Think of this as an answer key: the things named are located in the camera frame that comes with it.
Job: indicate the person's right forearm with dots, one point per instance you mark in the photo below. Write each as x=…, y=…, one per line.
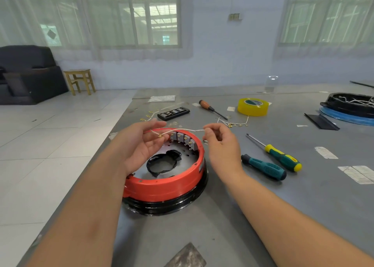
x=298, y=229

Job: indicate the black flat plate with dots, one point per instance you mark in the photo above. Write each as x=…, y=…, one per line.
x=321, y=121

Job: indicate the narrow white tape strip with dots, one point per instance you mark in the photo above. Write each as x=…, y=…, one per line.
x=326, y=153

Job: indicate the person's left forearm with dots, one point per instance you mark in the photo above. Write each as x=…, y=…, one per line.
x=76, y=223

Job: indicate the person's right hand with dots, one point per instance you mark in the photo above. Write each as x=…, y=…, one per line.
x=225, y=153

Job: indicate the large barred window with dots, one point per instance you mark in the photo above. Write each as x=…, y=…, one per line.
x=324, y=15
x=111, y=15

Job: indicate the black round appliance part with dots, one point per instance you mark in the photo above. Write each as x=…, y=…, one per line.
x=342, y=105

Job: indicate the wide white tape strips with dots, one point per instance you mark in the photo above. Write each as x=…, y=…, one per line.
x=357, y=174

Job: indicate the thin black rod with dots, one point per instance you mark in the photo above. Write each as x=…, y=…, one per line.
x=362, y=84

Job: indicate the black armchair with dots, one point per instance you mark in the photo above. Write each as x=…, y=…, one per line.
x=29, y=77

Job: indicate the red round appliance base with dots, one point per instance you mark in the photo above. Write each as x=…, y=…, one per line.
x=163, y=188

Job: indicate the sheer white curtain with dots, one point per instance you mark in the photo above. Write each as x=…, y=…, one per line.
x=17, y=12
x=321, y=50

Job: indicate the person's left hand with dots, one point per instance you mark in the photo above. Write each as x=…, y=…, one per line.
x=137, y=147

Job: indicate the black remote control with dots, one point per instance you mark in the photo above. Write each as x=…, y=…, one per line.
x=173, y=113

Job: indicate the white wall box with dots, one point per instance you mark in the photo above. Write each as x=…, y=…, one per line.
x=234, y=17

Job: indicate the white paper sheet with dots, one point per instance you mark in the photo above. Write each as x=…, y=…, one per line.
x=161, y=98

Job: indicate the yellow tape roll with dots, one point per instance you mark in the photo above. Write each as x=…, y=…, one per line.
x=245, y=111

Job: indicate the small wooden stool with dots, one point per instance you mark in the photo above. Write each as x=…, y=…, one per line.
x=78, y=73

